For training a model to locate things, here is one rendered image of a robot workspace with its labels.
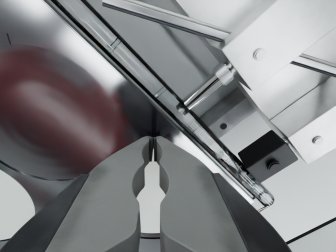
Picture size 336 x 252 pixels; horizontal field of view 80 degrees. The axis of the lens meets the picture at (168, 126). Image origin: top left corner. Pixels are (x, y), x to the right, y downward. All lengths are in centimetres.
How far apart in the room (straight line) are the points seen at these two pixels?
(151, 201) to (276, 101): 13
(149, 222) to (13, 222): 12
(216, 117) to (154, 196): 10
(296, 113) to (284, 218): 24
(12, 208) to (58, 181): 5
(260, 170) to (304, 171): 16
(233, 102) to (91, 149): 14
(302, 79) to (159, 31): 13
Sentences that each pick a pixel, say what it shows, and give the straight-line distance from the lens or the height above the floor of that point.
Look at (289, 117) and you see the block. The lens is 18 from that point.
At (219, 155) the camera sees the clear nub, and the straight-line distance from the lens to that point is 16.
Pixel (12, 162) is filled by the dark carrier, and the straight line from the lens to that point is 20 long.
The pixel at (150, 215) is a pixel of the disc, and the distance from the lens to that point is 20.
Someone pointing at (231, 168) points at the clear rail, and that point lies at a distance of 17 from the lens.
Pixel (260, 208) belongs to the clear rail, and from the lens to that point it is 21.
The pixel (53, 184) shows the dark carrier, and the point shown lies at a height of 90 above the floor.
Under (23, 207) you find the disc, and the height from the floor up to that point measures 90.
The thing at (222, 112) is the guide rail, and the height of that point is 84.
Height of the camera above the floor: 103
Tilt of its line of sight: 62 degrees down
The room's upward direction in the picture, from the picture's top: 175 degrees clockwise
